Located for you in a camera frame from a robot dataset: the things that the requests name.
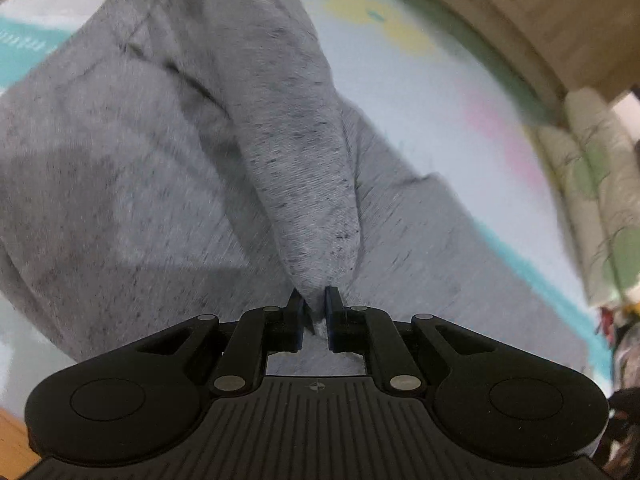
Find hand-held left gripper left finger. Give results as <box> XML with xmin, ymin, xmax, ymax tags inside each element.
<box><xmin>124</xmin><ymin>287</ymin><xmax>307</xmax><ymax>399</ymax></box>

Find grey speckled pants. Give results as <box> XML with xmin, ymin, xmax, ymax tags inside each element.
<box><xmin>0</xmin><ymin>0</ymin><xmax>590</xmax><ymax>377</ymax></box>

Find light wooden bed frame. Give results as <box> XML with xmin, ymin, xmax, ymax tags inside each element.
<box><xmin>385</xmin><ymin>0</ymin><xmax>640</xmax><ymax>108</ymax></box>

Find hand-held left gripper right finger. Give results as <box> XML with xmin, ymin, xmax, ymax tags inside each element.
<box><xmin>325</xmin><ymin>286</ymin><xmax>512</xmax><ymax>399</ymax></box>

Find floral cream quilt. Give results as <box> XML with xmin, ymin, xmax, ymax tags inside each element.
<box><xmin>522</xmin><ymin>87</ymin><xmax>640</xmax><ymax>311</ymax></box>

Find pastel printed bed sheet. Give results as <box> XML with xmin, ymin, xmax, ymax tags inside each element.
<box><xmin>0</xmin><ymin>0</ymin><xmax>617</xmax><ymax>401</ymax></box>

